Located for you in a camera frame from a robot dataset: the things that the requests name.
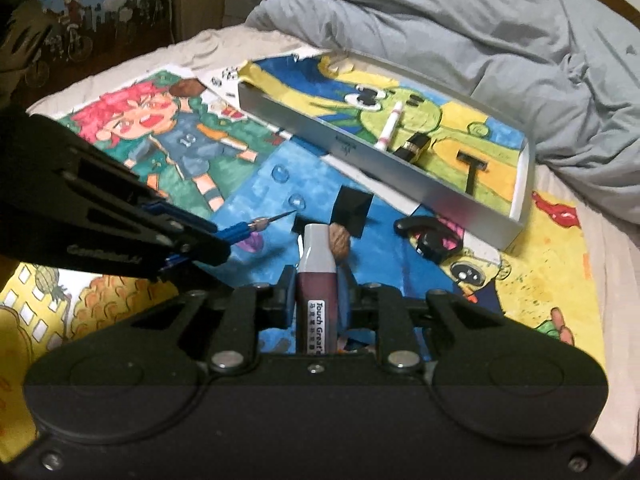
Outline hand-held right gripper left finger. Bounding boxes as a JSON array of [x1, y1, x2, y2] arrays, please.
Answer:
[[125, 266, 297, 373]]

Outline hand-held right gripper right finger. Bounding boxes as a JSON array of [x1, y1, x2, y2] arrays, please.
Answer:
[[344, 272, 521, 373]]

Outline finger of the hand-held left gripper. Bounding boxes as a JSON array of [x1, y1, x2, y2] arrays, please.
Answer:
[[145, 232, 232, 281], [125, 170, 221, 238]]

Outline brown walnut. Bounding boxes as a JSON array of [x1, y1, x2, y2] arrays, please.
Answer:
[[327, 225, 353, 263]]

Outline blue screwdriver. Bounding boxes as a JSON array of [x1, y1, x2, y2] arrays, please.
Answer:
[[215, 210, 297, 246]]

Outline black square card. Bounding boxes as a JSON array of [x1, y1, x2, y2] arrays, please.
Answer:
[[290, 185, 375, 238]]

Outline black lipstick tube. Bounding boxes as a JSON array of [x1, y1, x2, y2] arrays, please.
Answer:
[[392, 132, 432, 163]]

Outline silver metal tray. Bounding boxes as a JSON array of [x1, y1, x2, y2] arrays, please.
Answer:
[[237, 49, 537, 252]]

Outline white pink marker pen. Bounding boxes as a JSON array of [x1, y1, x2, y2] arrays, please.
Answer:
[[374, 101, 405, 151]]

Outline black razor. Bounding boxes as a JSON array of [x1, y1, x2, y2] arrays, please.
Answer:
[[456, 150, 496, 196]]

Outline red-haired child drawing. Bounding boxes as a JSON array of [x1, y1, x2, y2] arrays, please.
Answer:
[[57, 62, 281, 221]]

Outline green frog drawing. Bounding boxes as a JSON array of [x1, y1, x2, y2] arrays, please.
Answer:
[[240, 55, 528, 218]]

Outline blue and yellow drawing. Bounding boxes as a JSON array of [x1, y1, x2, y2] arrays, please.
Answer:
[[220, 150, 608, 376]]

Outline pale paper scrap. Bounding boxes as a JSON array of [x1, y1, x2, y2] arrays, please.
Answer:
[[320, 55, 356, 78]]

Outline grey duvet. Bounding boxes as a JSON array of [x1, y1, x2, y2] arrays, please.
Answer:
[[237, 0, 640, 233]]

